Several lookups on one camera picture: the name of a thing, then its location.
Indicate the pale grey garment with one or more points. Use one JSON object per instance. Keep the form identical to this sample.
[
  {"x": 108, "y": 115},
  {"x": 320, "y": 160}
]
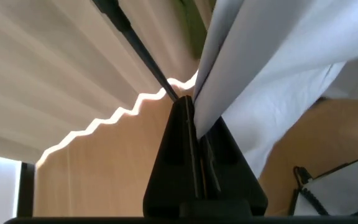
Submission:
[{"x": 275, "y": 77}]

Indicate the black clothes rack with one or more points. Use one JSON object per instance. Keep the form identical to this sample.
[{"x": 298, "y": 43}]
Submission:
[{"x": 135, "y": 40}]

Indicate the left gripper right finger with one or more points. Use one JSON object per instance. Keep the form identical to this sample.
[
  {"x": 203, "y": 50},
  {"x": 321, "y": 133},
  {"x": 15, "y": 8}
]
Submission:
[{"x": 232, "y": 180}]

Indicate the green printed T-shirt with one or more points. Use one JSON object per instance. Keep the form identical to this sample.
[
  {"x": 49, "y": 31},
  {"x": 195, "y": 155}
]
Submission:
[{"x": 194, "y": 28}]

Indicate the beige curtain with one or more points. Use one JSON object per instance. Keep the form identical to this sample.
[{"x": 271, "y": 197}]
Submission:
[{"x": 57, "y": 62}]

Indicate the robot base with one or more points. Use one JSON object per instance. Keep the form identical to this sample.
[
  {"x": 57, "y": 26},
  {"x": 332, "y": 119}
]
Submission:
[{"x": 343, "y": 189}]

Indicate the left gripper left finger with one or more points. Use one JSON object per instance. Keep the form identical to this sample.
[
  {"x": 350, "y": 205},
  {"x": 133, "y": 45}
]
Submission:
[{"x": 172, "y": 174}]

